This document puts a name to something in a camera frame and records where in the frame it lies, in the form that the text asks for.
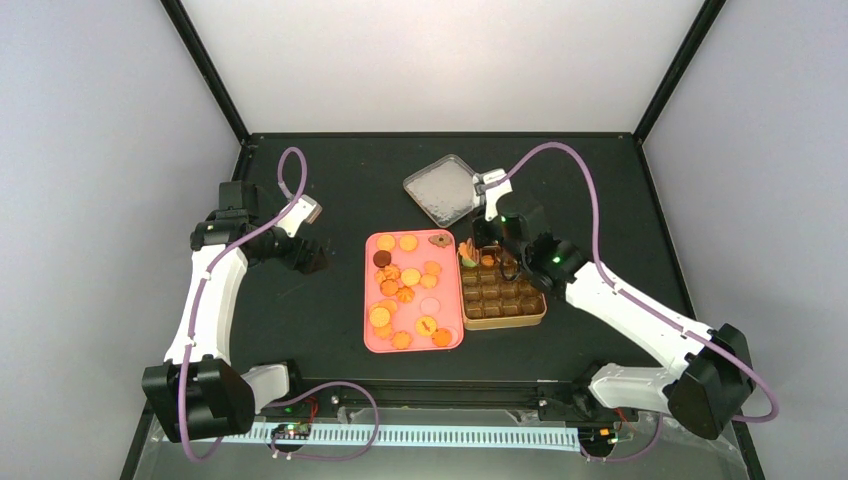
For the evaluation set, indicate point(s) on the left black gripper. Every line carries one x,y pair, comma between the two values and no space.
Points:
306,260

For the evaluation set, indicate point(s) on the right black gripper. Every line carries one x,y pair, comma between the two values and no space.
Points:
478,238

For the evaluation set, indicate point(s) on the gold cookie tin box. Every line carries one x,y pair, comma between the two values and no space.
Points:
498,297

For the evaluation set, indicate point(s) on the pink plastic tray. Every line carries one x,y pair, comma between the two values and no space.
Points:
381,286

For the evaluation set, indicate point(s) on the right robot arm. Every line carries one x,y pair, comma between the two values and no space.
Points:
703,375

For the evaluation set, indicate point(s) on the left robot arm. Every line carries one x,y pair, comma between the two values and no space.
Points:
195,393

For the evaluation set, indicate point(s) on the brown flower cookie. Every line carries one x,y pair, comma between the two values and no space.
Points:
441,240

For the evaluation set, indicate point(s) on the clear plastic lid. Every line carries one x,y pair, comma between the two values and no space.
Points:
446,190

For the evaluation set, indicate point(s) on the dark chocolate cookie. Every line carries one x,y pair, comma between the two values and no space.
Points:
382,258

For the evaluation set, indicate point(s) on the beige round cookie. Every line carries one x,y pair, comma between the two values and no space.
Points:
432,268

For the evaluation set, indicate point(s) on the orange swirl cookie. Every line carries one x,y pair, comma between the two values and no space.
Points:
405,295

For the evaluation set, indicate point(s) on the pale pink cookie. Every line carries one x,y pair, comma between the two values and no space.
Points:
430,306

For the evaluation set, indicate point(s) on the yellow cookie red mark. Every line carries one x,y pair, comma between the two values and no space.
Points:
426,326

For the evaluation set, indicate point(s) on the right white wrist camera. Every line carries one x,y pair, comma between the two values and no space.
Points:
488,188

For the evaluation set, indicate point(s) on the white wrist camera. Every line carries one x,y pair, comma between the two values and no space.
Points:
488,188
305,210

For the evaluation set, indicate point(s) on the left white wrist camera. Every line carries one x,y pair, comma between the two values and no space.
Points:
305,210

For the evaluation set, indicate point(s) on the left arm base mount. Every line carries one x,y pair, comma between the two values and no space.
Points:
308,402

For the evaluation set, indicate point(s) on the white slotted cable duct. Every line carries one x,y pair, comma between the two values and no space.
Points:
437,436

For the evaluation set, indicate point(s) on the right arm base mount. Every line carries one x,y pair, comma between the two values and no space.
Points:
574,404

